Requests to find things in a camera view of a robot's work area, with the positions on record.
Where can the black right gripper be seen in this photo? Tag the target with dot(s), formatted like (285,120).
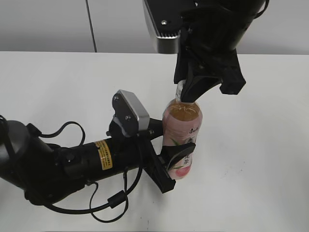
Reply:
(209,37)

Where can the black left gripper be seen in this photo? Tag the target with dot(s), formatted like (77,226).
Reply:
(138,151)

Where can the pink oolong tea bottle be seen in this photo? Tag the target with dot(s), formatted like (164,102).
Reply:
(181,120)

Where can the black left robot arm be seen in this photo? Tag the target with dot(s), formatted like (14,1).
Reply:
(48,173)

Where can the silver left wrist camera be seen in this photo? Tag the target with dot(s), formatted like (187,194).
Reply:
(129,113)

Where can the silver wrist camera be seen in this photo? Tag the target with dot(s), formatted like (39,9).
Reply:
(164,21)
(129,113)

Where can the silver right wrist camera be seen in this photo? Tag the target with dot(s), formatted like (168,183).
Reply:
(164,21)

